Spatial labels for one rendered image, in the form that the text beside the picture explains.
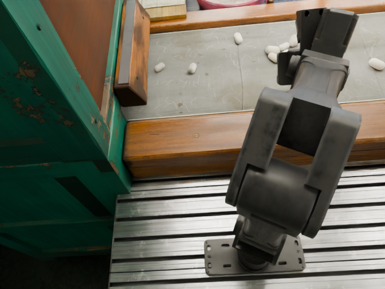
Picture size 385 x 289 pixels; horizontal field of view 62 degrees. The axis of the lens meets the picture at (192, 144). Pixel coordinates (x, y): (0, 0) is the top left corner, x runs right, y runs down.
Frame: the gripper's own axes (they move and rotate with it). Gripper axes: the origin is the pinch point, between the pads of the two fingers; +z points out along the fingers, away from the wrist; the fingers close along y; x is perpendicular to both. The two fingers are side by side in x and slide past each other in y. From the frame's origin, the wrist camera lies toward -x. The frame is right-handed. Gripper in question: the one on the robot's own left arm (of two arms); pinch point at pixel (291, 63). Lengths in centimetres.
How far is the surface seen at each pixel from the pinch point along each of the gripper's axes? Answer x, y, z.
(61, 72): -5, 39, -31
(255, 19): -10.4, 4.3, 21.5
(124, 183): 21.7, 39.4, -11.0
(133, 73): -1.3, 35.4, -4.0
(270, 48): -2.9, 2.4, 11.9
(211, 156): 17.1, 19.7, -10.3
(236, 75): 2.7, 11.7, 8.4
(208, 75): 2.3, 18.7, 8.9
